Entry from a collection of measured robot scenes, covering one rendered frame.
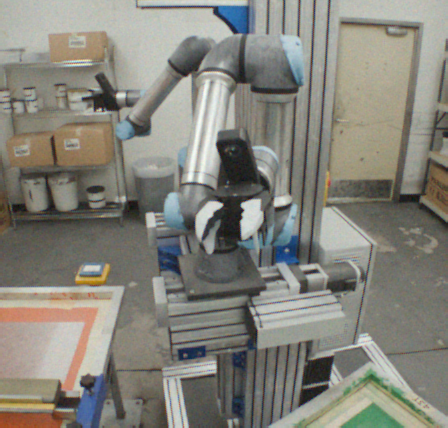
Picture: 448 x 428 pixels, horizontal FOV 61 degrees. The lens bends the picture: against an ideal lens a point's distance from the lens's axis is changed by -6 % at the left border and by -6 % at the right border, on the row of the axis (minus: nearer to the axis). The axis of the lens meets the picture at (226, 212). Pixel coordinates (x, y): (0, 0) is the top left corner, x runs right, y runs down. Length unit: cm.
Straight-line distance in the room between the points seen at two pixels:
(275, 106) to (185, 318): 64
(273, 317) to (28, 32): 412
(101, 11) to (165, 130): 139
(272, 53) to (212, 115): 20
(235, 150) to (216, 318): 73
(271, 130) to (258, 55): 18
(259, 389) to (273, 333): 67
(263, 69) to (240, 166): 39
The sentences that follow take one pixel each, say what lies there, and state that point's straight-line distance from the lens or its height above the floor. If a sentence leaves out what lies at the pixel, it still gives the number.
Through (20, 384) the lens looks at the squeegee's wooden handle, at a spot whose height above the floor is 106.
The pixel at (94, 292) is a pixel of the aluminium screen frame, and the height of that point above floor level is 99.
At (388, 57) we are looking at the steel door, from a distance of 496.
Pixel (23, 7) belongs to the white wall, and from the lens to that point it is 478.
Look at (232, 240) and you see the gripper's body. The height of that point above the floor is 162.
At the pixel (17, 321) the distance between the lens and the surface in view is 166.
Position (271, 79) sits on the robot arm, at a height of 181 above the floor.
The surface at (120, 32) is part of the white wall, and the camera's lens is 449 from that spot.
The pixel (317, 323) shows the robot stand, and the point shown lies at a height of 116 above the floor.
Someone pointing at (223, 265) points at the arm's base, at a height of 131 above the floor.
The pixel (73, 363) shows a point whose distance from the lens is 141.
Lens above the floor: 190
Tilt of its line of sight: 24 degrees down
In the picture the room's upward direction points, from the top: straight up
